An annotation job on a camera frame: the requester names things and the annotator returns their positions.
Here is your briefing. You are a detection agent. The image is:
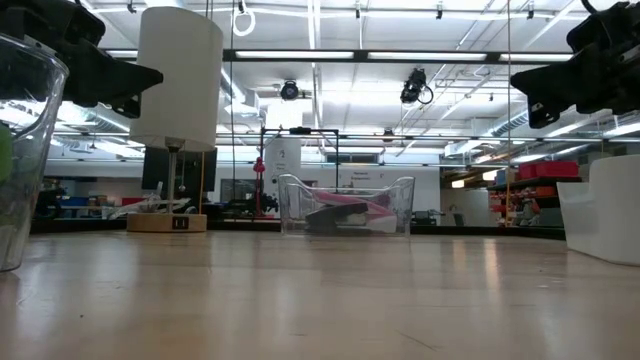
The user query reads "red stand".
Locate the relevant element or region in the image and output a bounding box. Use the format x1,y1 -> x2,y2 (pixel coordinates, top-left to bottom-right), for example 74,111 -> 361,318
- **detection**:
252,156 -> 267,217

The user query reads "white hanging ring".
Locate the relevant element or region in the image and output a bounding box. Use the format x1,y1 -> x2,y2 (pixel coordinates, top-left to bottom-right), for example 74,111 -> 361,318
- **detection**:
231,7 -> 257,38

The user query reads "black stapler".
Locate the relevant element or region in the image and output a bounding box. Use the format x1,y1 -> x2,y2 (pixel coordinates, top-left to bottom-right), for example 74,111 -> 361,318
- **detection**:
304,201 -> 371,235

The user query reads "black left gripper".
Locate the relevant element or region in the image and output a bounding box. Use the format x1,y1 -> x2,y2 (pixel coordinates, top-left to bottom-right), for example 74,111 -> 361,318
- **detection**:
0,0 -> 165,108

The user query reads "black ceiling camera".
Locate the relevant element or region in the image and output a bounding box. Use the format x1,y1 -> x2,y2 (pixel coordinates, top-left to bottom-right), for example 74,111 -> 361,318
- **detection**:
399,68 -> 435,106
279,79 -> 300,102

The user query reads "black monitor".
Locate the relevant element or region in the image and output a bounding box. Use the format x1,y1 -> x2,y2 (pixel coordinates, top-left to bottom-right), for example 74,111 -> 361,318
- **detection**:
141,147 -> 219,194

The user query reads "white plastic bin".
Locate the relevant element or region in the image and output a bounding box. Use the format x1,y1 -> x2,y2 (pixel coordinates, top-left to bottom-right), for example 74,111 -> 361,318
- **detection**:
556,153 -> 640,267

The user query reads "shelf rack with red bins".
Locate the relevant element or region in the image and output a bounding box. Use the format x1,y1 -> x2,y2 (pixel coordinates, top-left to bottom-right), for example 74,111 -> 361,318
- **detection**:
487,159 -> 584,229

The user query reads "white cylindrical tube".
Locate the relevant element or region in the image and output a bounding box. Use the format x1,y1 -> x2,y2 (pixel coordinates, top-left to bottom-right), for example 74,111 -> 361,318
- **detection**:
125,5 -> 225,234

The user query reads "pink stapler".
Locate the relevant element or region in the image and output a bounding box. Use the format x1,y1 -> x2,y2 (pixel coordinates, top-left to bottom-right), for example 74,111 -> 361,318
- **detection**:
312,190 -> 397,235

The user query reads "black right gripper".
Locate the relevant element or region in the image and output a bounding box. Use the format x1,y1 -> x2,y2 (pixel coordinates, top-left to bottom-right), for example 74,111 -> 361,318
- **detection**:
510,0 -> 640,116

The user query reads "large clear plastic bin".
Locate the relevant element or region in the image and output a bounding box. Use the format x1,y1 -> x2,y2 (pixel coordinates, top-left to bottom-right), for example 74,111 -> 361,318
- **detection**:
0,32 -> 70,274

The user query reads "small clear plastic bin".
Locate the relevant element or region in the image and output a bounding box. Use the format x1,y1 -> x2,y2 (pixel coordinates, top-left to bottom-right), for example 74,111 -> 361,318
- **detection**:
277,173 -> 416,237

